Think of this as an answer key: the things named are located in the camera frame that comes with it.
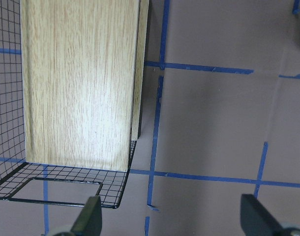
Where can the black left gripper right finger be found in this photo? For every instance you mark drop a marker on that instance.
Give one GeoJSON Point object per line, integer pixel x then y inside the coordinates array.
{"type": "Point", "coordinates": [255, 220]}

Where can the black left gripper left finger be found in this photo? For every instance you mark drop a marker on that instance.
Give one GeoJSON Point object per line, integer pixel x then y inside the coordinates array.
{"type": "Point", "coordinates": [89, 221]}

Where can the wooden shelf board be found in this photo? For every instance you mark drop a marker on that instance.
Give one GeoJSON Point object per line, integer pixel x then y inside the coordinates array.
{"type": "Point", "coordinates": [82, 67]}

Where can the black wire basket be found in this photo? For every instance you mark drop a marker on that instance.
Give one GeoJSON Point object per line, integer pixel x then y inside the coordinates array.
{"type": "Point", "coordinates": [15, 171]}

